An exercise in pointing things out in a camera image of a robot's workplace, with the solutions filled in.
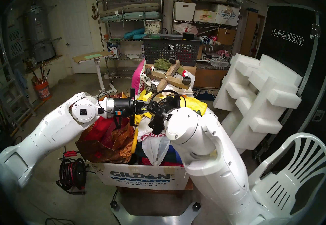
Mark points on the red cloth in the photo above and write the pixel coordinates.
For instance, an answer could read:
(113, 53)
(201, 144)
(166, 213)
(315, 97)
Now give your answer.
(165, 163)

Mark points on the pink pillow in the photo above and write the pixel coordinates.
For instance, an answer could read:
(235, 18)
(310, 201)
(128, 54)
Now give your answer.
(138, 79)

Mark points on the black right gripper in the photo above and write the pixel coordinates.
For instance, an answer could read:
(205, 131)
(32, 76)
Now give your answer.
(160, 111)

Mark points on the white perforated tray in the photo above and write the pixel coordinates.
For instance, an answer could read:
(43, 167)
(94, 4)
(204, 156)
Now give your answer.
(178, 76)

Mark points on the Gildan printed cardboard box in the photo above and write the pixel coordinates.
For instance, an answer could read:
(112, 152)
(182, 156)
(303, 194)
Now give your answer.
(142, 176)
(226, 14)

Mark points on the black base knob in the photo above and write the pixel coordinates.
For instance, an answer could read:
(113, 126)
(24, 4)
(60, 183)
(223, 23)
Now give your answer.
(113, 204)
(196, 205)

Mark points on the white plastic bag red print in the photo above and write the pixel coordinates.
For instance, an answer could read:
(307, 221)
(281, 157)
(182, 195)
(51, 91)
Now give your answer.
(155, 150)

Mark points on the beige seat cushion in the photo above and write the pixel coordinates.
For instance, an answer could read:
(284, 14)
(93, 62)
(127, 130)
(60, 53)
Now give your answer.
(140, 7)

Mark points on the white foam packing block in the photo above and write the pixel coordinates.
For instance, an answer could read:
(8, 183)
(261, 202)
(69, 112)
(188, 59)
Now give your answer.
(270, 87)

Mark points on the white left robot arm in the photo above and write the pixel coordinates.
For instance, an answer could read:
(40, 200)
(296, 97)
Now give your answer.
(51, 130)

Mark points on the white plastic chair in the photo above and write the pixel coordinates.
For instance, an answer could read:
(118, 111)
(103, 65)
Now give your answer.
(280, 189)

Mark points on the white door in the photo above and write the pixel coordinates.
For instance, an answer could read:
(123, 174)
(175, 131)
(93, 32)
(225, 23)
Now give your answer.
(76, 28)

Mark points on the black flight case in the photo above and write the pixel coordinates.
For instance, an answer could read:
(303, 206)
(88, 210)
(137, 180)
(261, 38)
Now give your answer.
(287, 23)

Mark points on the yellow cloth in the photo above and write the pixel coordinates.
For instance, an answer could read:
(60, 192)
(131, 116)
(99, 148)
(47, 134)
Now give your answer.
(196, 103)

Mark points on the red fabric bag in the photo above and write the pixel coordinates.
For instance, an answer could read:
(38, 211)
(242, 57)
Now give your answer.
(102, 130)

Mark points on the grey aluminium ladder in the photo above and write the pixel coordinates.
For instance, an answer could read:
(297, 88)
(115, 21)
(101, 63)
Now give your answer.
(7, 92)

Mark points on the white cloth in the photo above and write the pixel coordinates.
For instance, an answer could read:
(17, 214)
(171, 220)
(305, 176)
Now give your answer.
(175, 88)

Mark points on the grey water heater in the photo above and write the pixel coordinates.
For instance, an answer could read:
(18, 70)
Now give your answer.
(38, 31)

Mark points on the brown wooden cabinet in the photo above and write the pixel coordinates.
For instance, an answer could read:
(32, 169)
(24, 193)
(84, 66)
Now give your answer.
(208, 77)

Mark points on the white overbed table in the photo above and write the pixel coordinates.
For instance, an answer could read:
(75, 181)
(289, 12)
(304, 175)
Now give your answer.
(79, 59)

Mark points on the teal folded cushion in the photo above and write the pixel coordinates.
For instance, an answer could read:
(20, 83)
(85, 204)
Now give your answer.
(135, 34)

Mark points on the light green paper sheet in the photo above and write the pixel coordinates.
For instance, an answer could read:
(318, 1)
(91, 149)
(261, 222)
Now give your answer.
(93, 55)

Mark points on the small black box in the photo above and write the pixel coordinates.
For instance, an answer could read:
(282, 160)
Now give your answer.
(189, 36)

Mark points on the brown wooden door panel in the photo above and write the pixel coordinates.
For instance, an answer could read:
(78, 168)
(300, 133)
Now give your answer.
(250, 31)

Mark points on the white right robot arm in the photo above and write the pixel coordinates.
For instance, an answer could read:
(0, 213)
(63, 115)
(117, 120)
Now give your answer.
(216, 163)

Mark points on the brown anchor wall decoration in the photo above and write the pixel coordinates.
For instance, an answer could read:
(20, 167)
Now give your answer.
(94, 16)

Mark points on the wooden cross caster dolly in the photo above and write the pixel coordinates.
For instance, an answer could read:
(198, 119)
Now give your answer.
(165, 77)

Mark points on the pink flower bunch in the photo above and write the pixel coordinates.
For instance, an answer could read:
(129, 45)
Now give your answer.
(224, 53)

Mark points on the dark plastic laundry basket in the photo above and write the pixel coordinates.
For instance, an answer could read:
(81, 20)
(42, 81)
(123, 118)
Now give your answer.
(158, 49)

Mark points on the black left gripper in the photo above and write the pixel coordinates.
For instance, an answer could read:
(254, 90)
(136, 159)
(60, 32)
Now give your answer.
(123, 107)

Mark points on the brown cardboard box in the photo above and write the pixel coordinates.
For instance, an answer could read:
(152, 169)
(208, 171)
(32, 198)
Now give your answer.
(226, 36)

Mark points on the green knit glove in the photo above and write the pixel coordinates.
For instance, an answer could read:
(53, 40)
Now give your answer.
(161, 63)

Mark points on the white box orange label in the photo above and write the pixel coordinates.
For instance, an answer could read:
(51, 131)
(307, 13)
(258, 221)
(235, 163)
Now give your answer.
(203, 16)

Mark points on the blue white product box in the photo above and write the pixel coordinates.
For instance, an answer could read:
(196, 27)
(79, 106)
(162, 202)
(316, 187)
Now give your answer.
(113, 49)

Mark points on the HOPE printed pillow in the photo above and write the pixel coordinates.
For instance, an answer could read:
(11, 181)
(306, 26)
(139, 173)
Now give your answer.
(152, 27)

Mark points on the white storage box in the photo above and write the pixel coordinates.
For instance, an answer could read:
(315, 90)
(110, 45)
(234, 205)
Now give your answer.
(184, 12)

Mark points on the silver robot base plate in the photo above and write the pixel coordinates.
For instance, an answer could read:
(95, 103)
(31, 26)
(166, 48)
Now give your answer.
(152, 216)

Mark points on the teal seat cushion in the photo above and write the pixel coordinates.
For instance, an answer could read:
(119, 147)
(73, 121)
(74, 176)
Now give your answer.
(141, 15)

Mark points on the blue patterned rug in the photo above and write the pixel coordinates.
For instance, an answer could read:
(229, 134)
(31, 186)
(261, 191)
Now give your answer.
(203, 94)

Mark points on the orange bucket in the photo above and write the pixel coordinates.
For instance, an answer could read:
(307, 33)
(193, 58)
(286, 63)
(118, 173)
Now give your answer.
(43, 92)

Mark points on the grey vented furnace cabinet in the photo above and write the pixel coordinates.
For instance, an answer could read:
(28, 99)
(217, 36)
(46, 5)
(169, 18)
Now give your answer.
(15, 41)

